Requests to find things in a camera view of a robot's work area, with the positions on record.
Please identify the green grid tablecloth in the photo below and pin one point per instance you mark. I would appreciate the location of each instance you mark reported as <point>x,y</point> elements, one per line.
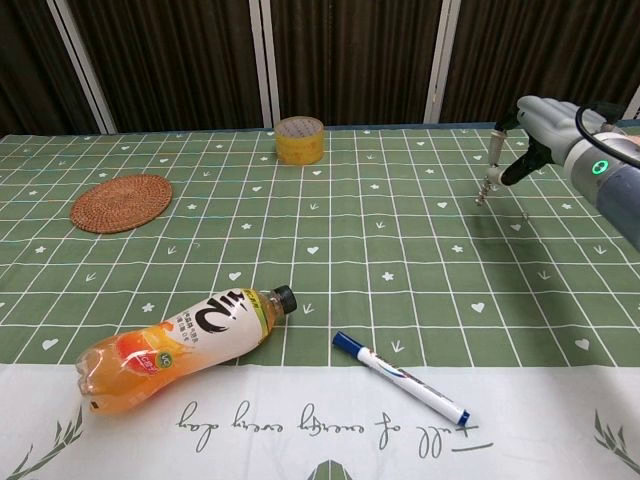
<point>320,280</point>

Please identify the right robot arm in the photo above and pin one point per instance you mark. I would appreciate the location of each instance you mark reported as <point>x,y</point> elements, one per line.
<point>620,200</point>

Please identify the orange juice plastic bottle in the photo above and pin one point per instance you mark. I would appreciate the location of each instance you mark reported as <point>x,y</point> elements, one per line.
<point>200,340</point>

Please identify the dark ribbed partition panel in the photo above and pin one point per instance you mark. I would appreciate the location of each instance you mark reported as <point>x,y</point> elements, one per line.
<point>25,60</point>
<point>175,60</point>
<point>350,55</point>
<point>540,50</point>

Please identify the white partition frame post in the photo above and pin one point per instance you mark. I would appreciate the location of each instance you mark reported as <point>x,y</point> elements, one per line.
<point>265,65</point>
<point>85,70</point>
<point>634,102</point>
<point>442,60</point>

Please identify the blue capped whiteboard marker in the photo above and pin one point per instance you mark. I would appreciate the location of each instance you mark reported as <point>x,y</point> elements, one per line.
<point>400,377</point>

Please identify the yellow packing tape roll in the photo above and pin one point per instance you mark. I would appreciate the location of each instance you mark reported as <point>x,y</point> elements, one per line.
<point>299,145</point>

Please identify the metal bead chain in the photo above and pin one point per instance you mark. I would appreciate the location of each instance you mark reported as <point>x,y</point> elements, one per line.
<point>484,192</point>

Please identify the round woven rattan coaster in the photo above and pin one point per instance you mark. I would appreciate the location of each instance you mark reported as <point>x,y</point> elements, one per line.
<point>121,203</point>

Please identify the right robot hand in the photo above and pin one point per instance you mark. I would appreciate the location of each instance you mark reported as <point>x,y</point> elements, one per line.
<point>545,125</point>

